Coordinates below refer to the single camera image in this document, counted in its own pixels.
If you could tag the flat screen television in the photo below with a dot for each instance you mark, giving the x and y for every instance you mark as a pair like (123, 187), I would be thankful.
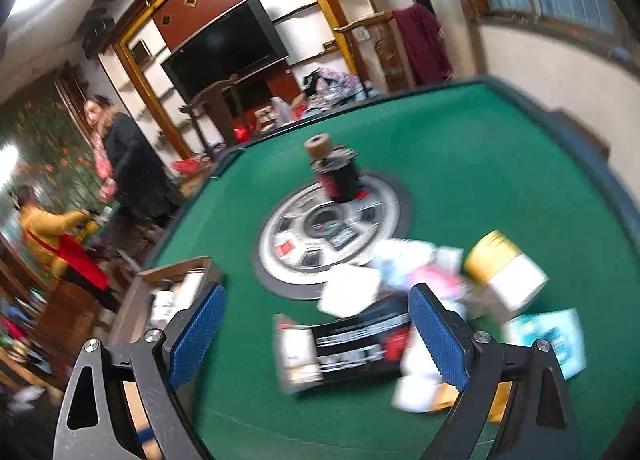
(225, 49)

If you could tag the black printed packet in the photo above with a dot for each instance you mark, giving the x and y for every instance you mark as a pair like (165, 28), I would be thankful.
(350, 345)

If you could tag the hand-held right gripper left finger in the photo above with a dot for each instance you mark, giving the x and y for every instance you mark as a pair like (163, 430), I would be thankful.
(197, 335)

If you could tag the white square box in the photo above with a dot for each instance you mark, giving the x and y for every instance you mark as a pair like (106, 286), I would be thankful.
(350, 290)

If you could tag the wooden armchair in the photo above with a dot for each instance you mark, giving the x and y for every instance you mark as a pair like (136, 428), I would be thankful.
(380, 54)

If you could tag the white bottle dark neck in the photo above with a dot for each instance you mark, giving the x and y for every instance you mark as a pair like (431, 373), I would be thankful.
(162, 307)

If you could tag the green mahjong table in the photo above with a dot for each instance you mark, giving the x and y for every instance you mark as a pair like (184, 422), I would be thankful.
(580, 139)

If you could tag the dark bottle cork top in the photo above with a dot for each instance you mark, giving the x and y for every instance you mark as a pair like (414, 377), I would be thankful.
(337, 169)

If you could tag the tall back wooden chair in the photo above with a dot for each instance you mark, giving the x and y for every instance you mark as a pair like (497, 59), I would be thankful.
(215, 104)

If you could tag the light blue box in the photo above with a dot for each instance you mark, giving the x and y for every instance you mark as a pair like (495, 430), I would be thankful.
(550, 340)

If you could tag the red bag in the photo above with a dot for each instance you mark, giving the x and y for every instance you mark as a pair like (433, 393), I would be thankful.
(243, 133)

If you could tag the pink white small box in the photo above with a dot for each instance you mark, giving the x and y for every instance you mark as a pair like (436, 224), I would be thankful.
(447, 275)

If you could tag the round table control panel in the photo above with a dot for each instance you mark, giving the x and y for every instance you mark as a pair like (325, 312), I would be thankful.
(295, 240)

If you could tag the maroon garment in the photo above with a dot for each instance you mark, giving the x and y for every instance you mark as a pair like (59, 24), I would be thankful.
(422, 44)

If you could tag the white paper packet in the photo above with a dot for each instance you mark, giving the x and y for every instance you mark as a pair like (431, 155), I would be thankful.
(420, 385)

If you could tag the yellow foil packet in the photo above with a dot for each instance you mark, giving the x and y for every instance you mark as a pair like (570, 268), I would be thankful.
(480, 402)

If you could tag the yellow white box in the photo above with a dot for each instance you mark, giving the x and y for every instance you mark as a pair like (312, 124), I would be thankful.
(510, 275)

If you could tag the floral wall mural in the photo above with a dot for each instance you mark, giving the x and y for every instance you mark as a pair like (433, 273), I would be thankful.
(45, 139)

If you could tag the pile of floral clothes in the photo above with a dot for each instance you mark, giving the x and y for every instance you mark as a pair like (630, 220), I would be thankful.
(335, 84)

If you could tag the white blue packet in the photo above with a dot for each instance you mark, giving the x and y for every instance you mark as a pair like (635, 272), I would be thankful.
(400, 262)

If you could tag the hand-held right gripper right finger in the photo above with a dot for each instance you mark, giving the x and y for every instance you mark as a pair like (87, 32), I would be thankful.
(440, 340)

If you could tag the white plastic bag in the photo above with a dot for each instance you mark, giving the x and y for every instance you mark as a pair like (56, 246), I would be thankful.
(281, 109)

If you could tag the cardboard box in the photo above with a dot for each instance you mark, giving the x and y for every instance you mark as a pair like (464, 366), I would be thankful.
(145, 280)

